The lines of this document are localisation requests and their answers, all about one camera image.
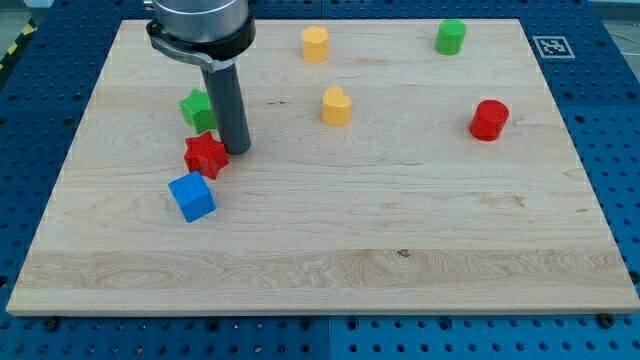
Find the yellow heart block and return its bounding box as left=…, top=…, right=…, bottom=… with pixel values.
left=322, top=85, right=352, bottom=126

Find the yellow hexagon block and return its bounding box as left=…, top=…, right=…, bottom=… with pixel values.
left=302, top=26, right=329, bottom=63

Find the blue cube block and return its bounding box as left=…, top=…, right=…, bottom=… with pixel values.
left=168, top=171, right=217, bottom=223

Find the red cylinder block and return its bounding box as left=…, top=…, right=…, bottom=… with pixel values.
left=469, top=99, right=510, bottom=141

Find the green star block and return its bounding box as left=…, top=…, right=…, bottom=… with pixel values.
left=179, top=89, right=217, bottom=134

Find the green cylinder block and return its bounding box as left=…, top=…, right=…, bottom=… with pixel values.
left=435, top=19, right=467, bottom=56

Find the red star block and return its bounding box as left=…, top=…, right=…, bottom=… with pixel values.
left=184, top=131, right=229, bottom=180

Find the white fiducial marker tag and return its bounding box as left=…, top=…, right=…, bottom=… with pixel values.
left=533, top=35, right=575, bottom=59

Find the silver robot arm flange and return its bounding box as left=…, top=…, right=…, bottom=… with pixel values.
left=146, top=0, right=256, bottom=72

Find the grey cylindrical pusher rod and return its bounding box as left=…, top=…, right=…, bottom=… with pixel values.
left=201, top=64, right=251, bottom=155

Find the wooden board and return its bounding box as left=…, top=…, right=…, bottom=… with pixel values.
left=7, top=19, right=639, bottom=316

